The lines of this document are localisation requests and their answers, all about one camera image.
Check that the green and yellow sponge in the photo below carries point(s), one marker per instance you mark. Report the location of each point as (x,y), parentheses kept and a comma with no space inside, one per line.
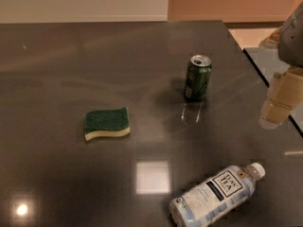
(106,123)

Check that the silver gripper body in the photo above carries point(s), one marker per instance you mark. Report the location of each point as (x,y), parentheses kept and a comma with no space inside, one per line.
(292,44)

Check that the green soda can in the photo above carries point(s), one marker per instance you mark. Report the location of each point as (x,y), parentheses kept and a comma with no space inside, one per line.
(198,74)

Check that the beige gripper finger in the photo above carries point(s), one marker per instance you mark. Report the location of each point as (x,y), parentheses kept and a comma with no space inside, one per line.
(271,41)
(284,94)

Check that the blue plastic tea bottle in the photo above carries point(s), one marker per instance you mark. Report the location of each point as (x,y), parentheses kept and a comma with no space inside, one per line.
(210,200)

